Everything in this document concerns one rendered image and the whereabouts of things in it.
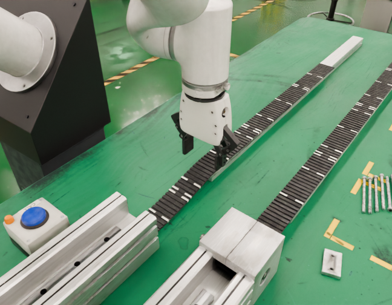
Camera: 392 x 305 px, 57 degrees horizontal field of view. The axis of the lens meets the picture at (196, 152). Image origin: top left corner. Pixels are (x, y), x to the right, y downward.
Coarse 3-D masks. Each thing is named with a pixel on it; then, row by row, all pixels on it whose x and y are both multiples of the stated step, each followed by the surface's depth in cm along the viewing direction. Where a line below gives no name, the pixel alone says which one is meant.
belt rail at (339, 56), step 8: (352, 40) 135; (360, 40) 135; (344, 48) 129; (352, 48) 129; (328, 56) 123; (336, 56) 123; (344, 56) 125; (328, 64) 119; (336, 64) 121; (320, 80) 114; (312, 88) 111; (304, 96) 108; (296, 104) 105; (256, 136) 91; (248, 144) 88; (240, 152) 86; (232, 160) 84; (224, 168) 82; (216, 176) 80
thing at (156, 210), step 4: (152, 208) 72; (156, 208) 72; (160, 208) 72; (152, 212) 71; (156, 212) 71; (160, 212) 71; (164, 212) 71; (156, 216) 71; (160, 216) 70; (164, 216) 71; (168, 216) 70; (172, 216) 70; (164, 220) 70; (168, 220) 70
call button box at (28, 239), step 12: (36, 204) 66; (48, 204) 66; (48, 216) 64; (60, 216) 64; (12, 228) 62; (24, 228) 62; (36, 228) 62; (48, 228) 62; (60, 228) 64; (12, 240) 65; (24, 240) 60; (36, 240) 60; (48, 240) 62; (24, 252) 64
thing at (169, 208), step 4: (160, 200) 73; (164, 200) 73; (156, 204) 73; (160, 204) 72; (164, 204) 73; (168, 204) 72; (164, 208) 72; (168, 208) 72; (172, 208) 72; (176, 208) 71; (168, 212) 71; (172, 212) 71; (176, 212) 71
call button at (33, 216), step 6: (30, 210) 63; (36, 210) 63; (42, 210) 63; (24, 216) 62; (30, 216) 62; (36, 216) 62; (42, 216) 62; (24, 222) 61; (30, 222) 61; (36, 222) 62
